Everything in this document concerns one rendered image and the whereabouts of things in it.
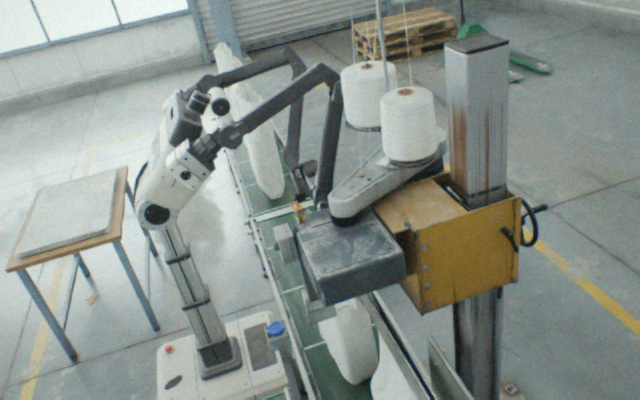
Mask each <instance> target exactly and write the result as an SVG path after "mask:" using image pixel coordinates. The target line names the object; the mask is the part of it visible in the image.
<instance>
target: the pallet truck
mask: <svg viewBox="0 0 640 400"><path fill-rule="evenodd" d="M460 5H461V28H460V29H461V30H460V34H459V37H458V39H460V38H463V37H467V36H471V35H475V34H479V33H482V32H485V33H489V32H488V31H485V30H484V29H483V28H482V27H481V26H480V25H479V24H476V23H473V22H468V23H466V19H465V14H464V5H463V0H460ZM489 34H490V33H489ZM509 61H512V62H515V63H517V64H520V65H523V66H525V67H529V68H532V69H534V70H535V71H539V72H540V73H548V71H551V70H553V71H554V68H553V66H552V65H550V64H548V63H546V62H544V61H542V60H539V59H536V58H533V57H529V56H526V54H523V53H520V52H517V51H515V50H512V49H509ZM536 63H538V64H536ZM521 78H523V75H522V74H521V73H520V72H518V71H516V70H514V69H512V68H510V67H509V80H510V81H518V79H521Z"/></svg>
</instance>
